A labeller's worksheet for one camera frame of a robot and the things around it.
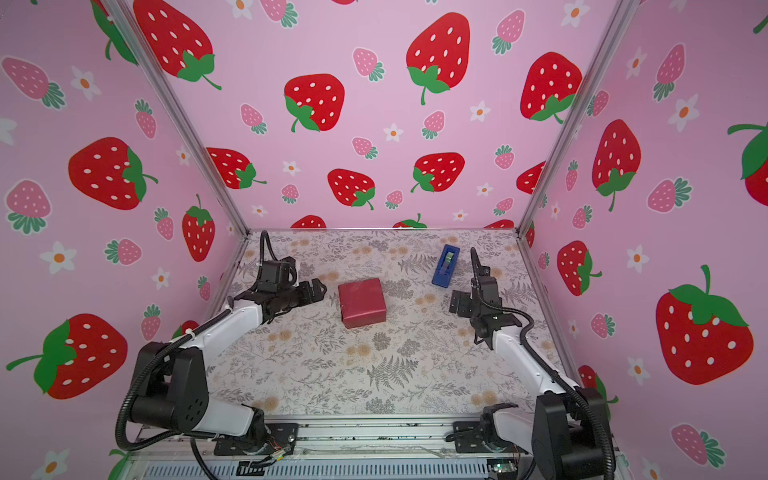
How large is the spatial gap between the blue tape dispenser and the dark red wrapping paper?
23cm

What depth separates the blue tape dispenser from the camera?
3.38 feet

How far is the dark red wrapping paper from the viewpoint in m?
0.92
